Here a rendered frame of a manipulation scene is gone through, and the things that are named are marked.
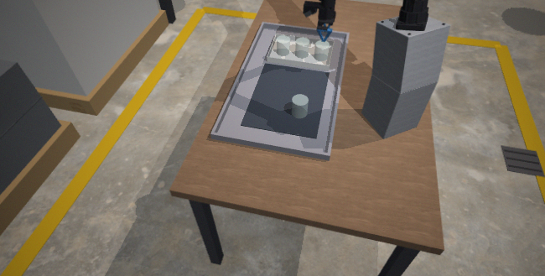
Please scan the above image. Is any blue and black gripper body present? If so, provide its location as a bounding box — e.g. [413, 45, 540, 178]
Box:
[317, 7, 336, 30]

